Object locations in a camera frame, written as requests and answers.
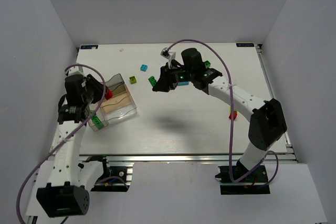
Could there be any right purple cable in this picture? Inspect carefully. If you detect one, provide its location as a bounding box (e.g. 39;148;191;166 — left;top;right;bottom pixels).
166;39;279;184

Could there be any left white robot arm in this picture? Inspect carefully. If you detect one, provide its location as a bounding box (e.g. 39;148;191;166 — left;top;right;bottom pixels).
36;73;108;218

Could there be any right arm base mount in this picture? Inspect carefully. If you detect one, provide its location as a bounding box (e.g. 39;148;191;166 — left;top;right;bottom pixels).
215;165;270;195

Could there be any long green lego brick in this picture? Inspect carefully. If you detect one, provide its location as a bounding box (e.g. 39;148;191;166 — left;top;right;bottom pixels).
91;115;104;129

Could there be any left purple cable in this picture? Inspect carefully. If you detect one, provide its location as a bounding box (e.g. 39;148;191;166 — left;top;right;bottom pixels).
16;63;107;224

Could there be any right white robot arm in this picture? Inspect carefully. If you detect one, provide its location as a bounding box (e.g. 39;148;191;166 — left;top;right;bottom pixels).
152;48;287;178

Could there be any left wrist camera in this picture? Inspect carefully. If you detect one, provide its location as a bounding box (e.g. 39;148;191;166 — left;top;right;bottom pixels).
65;66;84;77

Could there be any dark green square lego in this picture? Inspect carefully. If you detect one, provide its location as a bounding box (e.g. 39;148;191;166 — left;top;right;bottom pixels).
204;61;211;68

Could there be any clear plastic sorting tray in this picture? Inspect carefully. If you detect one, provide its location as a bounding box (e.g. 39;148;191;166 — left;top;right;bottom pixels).
88;73;137;132

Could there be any small red lego brick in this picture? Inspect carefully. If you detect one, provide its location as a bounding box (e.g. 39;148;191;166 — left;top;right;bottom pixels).
228;111;238;120

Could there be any blue corner label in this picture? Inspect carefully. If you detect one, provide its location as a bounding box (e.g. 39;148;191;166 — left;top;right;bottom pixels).
236;42;255;47
80;45;98;50

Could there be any lime lego brick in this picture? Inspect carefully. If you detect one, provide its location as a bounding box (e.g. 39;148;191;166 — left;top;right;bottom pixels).
129;76;137;84

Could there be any purple cable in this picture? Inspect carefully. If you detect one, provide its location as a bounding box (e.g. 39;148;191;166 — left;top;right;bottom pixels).
166;39;279;184
16;63;107;224

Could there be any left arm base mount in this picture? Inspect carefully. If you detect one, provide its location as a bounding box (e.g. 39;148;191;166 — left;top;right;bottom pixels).
81;155;131;193

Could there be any right blue corner label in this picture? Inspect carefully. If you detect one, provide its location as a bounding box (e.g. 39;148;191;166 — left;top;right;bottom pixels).
236;42;255;47

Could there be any long cyan lego brick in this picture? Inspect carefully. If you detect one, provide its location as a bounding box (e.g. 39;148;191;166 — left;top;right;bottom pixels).
178;82;189;86

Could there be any small cyan lego brick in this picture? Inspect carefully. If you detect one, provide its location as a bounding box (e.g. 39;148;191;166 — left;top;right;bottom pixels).
140;65;148;72

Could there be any small green lego front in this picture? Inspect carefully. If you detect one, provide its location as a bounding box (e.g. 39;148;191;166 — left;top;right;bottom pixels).
148;76;156;87

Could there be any left blue corner label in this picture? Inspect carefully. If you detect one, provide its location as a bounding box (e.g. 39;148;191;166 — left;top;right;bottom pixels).
80;45;98;50

